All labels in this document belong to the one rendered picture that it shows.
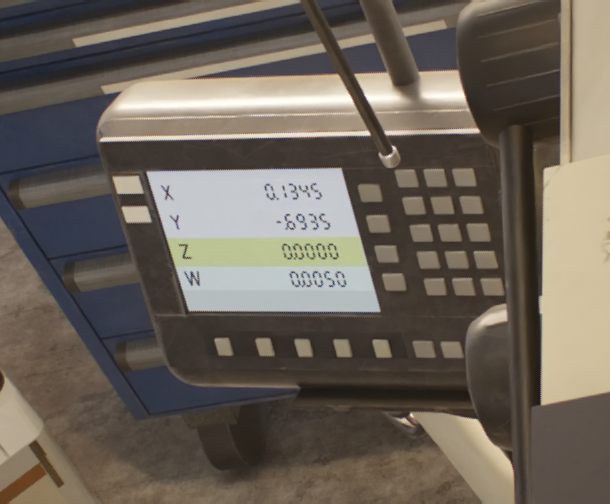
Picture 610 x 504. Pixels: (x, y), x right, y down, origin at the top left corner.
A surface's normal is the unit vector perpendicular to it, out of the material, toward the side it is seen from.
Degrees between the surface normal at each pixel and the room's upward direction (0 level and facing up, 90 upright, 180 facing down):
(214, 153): 70
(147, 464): 0
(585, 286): 0
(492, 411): 66
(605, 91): 45
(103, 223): 90
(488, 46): 26
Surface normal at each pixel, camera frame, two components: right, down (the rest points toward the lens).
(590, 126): -0.92, -0.30
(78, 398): -0.36, -0.64
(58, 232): -0.11, 0.76
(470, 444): 0.12, -0.06
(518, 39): -0.35, -0.24
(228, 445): -0.22, 0.54
